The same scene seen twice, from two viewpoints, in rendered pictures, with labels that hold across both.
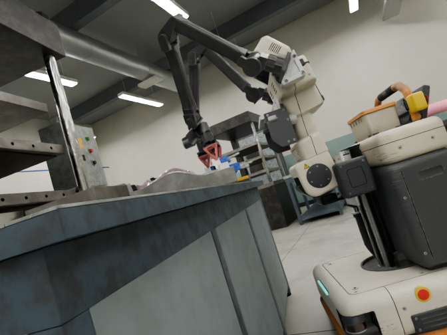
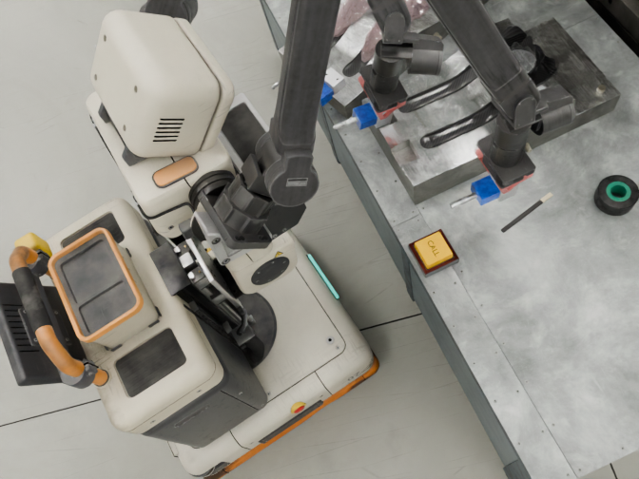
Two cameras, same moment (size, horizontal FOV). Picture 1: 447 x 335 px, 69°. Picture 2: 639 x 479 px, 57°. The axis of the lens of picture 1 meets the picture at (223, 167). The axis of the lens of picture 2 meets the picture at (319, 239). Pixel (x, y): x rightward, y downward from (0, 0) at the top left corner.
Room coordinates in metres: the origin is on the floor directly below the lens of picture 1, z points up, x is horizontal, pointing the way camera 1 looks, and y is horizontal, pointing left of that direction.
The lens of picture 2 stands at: (2.19, -0.39, 2.00)
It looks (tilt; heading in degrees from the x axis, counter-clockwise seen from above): 64 degrees down; 166
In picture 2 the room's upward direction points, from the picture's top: 24 degrees counter-clockwise
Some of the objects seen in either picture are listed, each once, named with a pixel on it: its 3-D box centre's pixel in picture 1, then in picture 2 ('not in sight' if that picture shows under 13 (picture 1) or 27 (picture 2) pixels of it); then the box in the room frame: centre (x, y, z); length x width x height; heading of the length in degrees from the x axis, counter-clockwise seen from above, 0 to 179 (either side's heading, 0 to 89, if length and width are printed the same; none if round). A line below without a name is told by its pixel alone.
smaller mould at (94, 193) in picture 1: (82, 210); not in sight; (0.83, 0.38, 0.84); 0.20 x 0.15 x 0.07; 78
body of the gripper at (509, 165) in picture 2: (203, 148); (507, 148); (1.83, 0.08, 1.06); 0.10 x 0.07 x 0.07; 168
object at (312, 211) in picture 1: (319, 185); not in sight; (5.86, -1.54, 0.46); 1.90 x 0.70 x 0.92; 157
